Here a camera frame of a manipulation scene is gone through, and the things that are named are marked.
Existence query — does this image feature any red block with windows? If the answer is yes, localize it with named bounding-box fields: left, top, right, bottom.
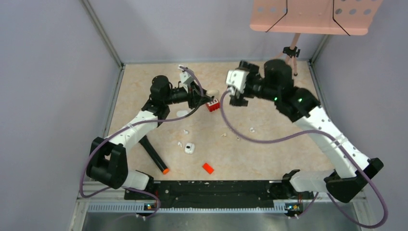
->
left=205, top=99, right=220, bottom=112

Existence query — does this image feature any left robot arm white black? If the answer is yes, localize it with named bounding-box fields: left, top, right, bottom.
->
left=85, top=73, right=213, bottom=199

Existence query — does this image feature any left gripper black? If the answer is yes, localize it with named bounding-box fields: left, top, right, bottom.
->
left=164, top=81, right=214, bottom=109

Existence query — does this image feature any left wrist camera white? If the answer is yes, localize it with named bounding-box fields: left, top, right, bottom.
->
left=178, top=65, right=194, bottom=92

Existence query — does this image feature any beige earbud case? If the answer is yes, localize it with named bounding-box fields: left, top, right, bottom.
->
left=206, top=89, right=220, bottom=98

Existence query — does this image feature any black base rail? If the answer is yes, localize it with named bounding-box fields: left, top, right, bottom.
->
left=124, top=180, right=315, bottom=210

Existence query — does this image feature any grey cable duct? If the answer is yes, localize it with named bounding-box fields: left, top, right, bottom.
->
left=87, top=202, right=293, bottom=214

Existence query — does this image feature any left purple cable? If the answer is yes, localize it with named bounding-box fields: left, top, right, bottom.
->
left=79, top=65, right=205, bottom=220

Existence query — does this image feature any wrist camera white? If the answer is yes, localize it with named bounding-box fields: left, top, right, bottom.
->
left=226, top=69, right=249, bottom=96
left=178, top=65, right=194, bottom=92

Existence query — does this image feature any closed white earbud case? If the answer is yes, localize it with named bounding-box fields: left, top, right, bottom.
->
left=176, top=110, right=189, bottom=118

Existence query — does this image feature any black marker orange cap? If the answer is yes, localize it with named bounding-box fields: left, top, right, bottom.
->
left=139, top=136, right=170, bottom=175

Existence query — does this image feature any open white earbud case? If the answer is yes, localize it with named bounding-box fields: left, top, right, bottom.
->
left=184, top=143, right=195, bottom=154

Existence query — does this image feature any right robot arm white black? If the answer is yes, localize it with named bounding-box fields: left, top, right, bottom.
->
left=226, top=59, right=383, bottom=203

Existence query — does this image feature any small orange red block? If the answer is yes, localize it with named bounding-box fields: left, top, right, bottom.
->
left=202, top=163, right=214, bottom=174

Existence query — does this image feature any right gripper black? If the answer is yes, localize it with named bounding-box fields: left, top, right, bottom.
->
left=229, top=61, right=279, bottom=106

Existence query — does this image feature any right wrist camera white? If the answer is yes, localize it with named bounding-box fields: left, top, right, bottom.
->
left=226, top=69, right=249, bottom=96

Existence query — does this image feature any pink music stand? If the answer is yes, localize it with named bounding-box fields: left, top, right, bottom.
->
left=249, top=0, right=384, bottom=77

